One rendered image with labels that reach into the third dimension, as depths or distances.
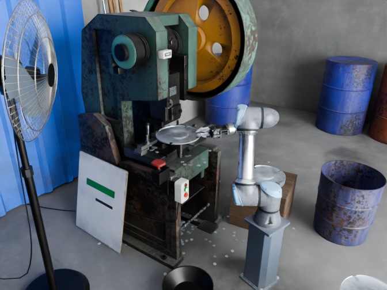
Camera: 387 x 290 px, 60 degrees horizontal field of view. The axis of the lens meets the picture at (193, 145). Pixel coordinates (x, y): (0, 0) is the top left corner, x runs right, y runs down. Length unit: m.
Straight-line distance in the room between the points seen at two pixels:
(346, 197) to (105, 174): 1.61
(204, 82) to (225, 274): 1.27
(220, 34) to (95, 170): 1.23
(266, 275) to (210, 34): 1.54
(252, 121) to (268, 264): 0.83
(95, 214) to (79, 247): 0.24
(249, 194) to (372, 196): 0.95
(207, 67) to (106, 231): 1.32
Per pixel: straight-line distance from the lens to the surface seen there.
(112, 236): 2.43
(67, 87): 3.06
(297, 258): 2.47
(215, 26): 2.28
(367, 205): 2.51
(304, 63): 5.16
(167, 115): 2.09
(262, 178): 2.50
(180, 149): 2.12
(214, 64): 2.31
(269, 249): 2.00
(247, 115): 1.78
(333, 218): 2.56
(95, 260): 2.42
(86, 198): 2.56
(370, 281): 2.01
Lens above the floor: 1.63
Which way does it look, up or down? 25 degrees down
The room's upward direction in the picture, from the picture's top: 1 degrees clockwise
